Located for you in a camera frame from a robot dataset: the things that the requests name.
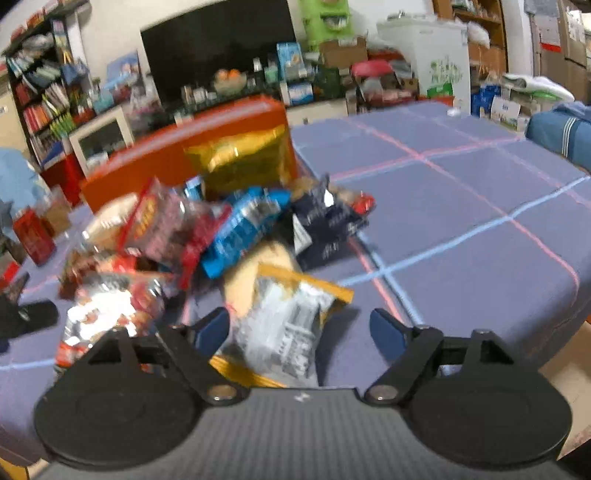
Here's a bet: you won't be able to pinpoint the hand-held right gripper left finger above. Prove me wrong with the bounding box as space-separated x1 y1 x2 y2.
85 307 250 407

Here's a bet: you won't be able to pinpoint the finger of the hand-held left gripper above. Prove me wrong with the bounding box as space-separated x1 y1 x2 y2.
0 272 60 354

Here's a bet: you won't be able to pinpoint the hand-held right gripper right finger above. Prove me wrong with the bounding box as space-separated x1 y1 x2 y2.
365 308 515 408

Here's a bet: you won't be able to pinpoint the clear yellow-edged snack packet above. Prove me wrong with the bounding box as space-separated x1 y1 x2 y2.
212 263 355 389

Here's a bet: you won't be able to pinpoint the orange cardboard box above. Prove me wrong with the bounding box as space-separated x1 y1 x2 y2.
81 95 301 213

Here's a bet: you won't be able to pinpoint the silver red snack packet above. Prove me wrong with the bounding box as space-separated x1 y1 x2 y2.
54 258 169 370

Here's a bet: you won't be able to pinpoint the red drink can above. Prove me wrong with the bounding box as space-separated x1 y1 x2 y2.
12 209 57 267

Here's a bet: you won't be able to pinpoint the blue snack packet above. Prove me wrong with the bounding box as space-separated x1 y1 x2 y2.
202 186 291 279

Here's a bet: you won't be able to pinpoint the clear plastic jar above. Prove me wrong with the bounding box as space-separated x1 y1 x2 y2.
39 186 73 234

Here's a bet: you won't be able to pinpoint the dark navy snack packet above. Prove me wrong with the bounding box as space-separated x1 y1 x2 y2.
290 178 377 272

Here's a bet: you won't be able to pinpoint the pale bread packet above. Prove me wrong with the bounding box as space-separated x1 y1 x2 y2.
83 193 140 247

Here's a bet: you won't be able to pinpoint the blue star-print cloth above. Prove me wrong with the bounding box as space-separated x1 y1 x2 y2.
0 147 52 220

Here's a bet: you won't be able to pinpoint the blue checked tablecloth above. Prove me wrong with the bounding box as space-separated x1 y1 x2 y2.
0 99 591 467

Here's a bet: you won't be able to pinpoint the white glass-door cabinet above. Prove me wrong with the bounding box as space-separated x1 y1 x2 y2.
68 105 136 178

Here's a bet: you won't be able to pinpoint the white television stand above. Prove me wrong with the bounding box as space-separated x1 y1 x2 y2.
285 98 349 126

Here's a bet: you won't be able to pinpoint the black bookshelf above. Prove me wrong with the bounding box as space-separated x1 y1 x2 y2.
2 0 93 164

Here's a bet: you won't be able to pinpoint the fruit bowl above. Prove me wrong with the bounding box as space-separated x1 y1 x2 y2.
212 68 249 96

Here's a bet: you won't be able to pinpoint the red folding chair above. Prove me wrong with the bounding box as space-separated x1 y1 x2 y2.
350 59 419 112

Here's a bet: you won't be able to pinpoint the blue striped bag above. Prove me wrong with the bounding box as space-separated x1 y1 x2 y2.
525 102 591 168

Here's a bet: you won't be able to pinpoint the white chest freezer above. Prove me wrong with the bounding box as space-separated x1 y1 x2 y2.
378 16 472 116

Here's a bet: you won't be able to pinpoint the blue white bag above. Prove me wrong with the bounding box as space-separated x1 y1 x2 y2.
276 41 306 82

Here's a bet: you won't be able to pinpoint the brown cardboard box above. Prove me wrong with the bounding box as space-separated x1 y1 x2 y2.
320 38 369 69

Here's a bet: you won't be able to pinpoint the black television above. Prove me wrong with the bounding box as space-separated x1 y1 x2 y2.
140 0 297 106

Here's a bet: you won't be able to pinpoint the wooden shelf unit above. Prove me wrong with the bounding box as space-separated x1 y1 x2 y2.
433 0 509 78

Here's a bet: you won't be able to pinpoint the green stacked bins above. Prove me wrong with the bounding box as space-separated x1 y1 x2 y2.
299 0 355 48

